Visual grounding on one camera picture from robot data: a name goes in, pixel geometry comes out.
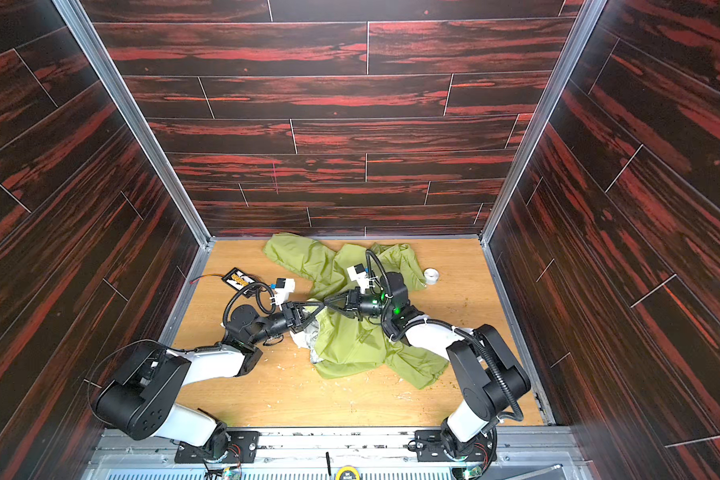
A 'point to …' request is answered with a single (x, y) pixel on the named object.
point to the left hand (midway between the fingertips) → (324, 312)
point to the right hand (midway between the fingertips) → (327, 300)
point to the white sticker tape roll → (431, 275)
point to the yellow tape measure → (347, 468)
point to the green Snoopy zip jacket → (346, 334)
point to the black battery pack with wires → (235, 278)
